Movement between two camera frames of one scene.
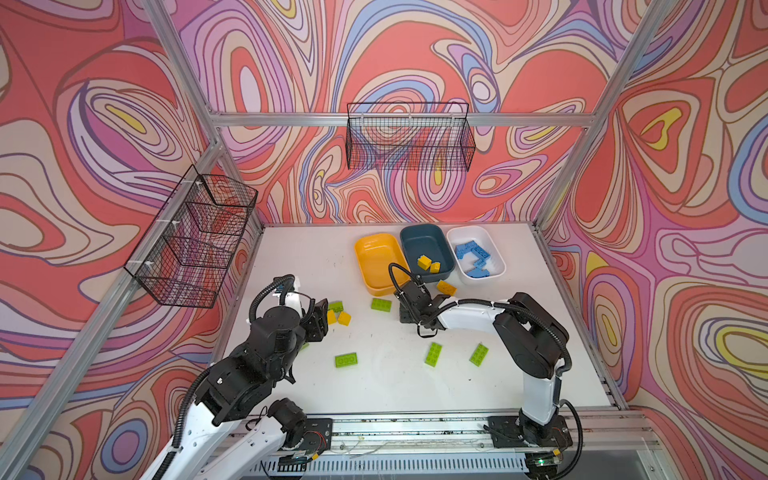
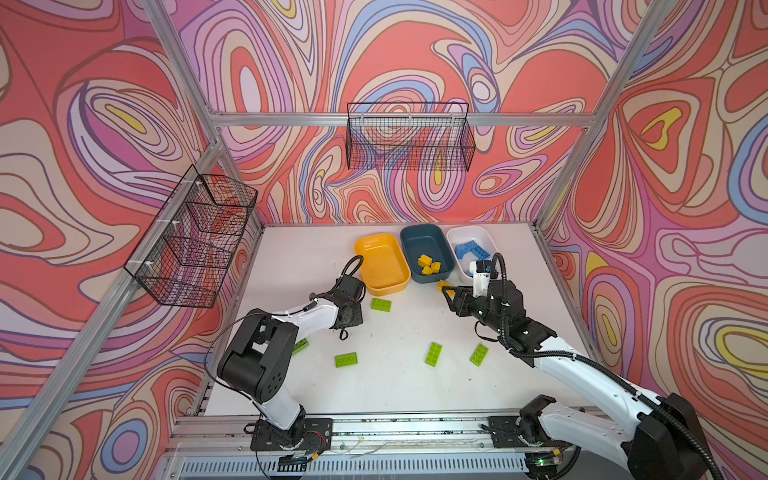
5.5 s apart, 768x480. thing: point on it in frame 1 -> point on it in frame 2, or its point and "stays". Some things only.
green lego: x=380 y=304 stays
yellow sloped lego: x=446 y=288 stays
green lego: x=478 y=355 stays
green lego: x=433 y=354 stays
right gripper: x=403 y=316 -> x=462 y=297
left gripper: x=316 y=323 -> x=357 y=308
